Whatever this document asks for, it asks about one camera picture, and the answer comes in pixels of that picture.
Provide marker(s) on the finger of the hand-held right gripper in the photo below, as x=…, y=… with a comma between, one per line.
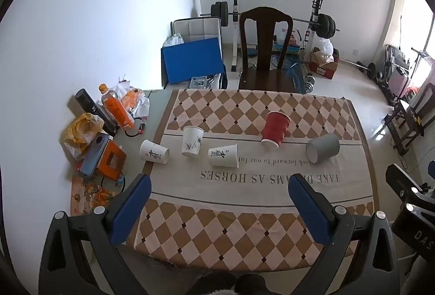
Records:
x=402, y=181

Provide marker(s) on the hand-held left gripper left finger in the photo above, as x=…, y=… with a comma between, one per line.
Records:
x=131, y=210

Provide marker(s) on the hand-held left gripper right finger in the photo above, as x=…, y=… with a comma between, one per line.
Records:
x=311, y=210

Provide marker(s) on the white cup with small print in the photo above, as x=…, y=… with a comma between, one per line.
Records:
x=154, y=152

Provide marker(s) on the grey paper cup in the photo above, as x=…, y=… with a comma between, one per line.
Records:
x=323, y=148

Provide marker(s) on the red paper cup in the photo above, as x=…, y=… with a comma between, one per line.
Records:
x=275, y=130

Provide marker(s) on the white cup with large print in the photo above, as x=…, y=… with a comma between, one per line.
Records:
x=223, y=156

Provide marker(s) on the white cup with floral print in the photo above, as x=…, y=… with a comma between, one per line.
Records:
x=192, y=142

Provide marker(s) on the orange printed mat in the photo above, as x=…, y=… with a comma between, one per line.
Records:
x=91, y=196

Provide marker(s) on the orange box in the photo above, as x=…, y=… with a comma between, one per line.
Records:
x=112, y=160

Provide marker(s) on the black bench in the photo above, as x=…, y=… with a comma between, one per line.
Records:
x=406, y=118

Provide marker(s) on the grey-blue device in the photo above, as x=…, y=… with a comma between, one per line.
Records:
x=95, y=155

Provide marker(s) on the checkered tablecloth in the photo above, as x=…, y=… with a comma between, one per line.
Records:
x=238, y=213

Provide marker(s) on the yellow plastic bag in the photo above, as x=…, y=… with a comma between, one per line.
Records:
x=81, y=133

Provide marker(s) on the orange drink bottle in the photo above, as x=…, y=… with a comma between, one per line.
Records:
x=117, y=109

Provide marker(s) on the folded cart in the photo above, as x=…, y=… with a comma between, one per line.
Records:
x=396, y=77

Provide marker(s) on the crumpled white plastic bag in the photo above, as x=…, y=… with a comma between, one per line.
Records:
x=142, y=106

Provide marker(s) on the black cylinder can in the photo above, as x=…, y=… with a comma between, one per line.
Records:
x=95, y=111

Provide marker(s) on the orange snack packet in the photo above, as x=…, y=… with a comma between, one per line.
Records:
x=131, y=98

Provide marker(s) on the thin barbell with small plates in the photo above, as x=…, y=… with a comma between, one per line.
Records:
x=365, y=67

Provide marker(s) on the small dumbbell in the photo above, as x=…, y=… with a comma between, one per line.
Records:
x=310, y=84

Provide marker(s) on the red and white cardboard box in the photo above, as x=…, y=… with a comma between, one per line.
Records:
x=324, y=70

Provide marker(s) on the blue board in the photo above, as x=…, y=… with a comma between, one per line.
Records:
x=190, y=60

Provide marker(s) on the dark wooden chair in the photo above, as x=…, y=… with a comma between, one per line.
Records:
x=265, y=43

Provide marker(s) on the green and white plastic bag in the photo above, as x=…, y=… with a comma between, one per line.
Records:
x=173, y=40

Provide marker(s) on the white padded chair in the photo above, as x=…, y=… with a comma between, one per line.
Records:
x=200, y=28

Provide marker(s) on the white squat rack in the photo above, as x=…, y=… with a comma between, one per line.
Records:
x=235, y=26

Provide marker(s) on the barbell with black plates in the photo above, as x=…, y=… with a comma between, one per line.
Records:
x=219, y=13

